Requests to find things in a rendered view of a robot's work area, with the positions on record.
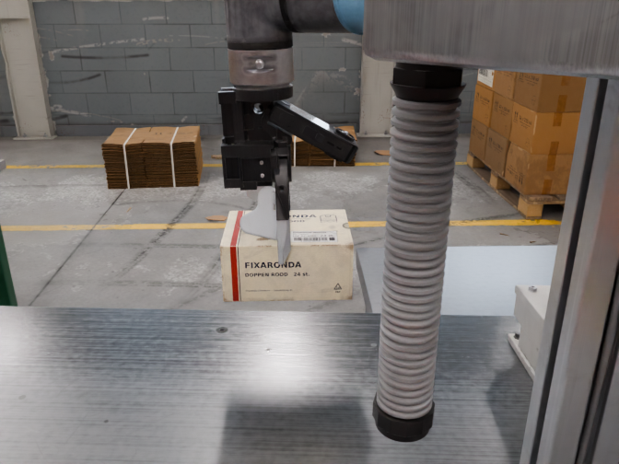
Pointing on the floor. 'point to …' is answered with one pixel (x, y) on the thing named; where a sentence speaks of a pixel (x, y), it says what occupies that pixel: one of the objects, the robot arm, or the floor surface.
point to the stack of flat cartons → (153, 157)
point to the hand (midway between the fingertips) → (287, 240)
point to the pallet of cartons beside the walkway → (525, 135)
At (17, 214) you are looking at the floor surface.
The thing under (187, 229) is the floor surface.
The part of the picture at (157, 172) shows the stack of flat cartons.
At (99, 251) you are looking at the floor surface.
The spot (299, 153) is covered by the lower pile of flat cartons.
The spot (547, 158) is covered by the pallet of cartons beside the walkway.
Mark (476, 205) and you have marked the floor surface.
